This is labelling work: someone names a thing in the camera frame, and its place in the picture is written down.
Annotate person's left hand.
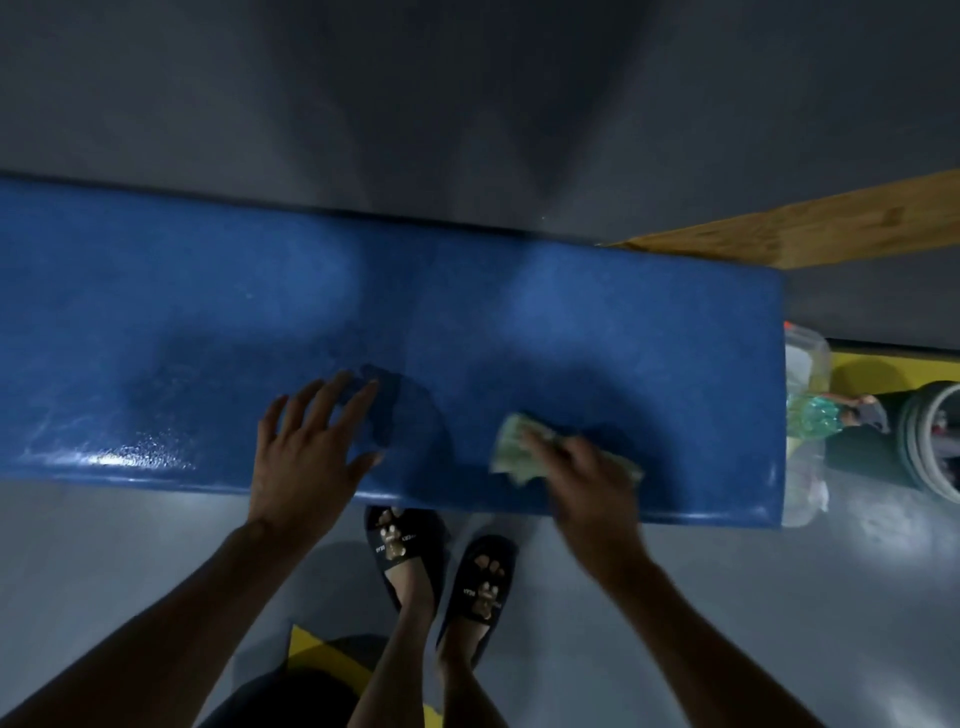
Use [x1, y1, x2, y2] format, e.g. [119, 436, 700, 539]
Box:
[247, 369, 388, 543]

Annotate person's right hand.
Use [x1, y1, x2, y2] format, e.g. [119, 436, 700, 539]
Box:
[517, 427, 651, 590]

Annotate pale green cleaning cloth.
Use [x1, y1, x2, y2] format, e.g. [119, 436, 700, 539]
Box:
[489, 412, 646, 486]

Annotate person's right forearm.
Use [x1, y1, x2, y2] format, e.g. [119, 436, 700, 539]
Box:
[581, 551, 826, 728]

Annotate person's left forearm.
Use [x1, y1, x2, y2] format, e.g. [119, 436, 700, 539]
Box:
[0, 517, 331, 728]

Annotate person's left black slipper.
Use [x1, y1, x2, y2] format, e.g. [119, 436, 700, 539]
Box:
[364, 506, 450, 615]

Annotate person's black slipper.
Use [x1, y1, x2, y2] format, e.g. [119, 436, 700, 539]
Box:
[436, 534, 520, 670]
[364, 506, 450, 615]

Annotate blue padded bench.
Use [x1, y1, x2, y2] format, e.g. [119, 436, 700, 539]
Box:
[0, 174, 788, 528]

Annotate person's right black slipper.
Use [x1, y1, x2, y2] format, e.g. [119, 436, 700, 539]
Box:
[436, 534, 520, 670]

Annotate person's left leg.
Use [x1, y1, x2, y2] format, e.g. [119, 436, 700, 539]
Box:
[366, 525, 444, 728]

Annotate person's leg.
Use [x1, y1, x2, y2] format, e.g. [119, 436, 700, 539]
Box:
[366, 525, 444, 728]
[438, 555, 513, 728]

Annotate person's dark shorts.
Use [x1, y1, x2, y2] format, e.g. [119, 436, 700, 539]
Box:
[196, 633, 380, 728]

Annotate person's right leg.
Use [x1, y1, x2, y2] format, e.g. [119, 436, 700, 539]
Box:
[438, 555, 513, 728]

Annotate clear plastic bottle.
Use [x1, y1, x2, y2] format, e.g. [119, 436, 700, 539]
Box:
[781, 438, 831, 530]

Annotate green plastic bottle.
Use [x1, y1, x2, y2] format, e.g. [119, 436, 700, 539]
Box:
[786, 393, 850, 442]

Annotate wooden board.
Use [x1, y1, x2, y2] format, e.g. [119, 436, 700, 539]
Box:
[598, 168, 960, 271]

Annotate grey round bucket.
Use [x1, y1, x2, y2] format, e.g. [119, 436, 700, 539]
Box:
[895, 380, 960, 505]

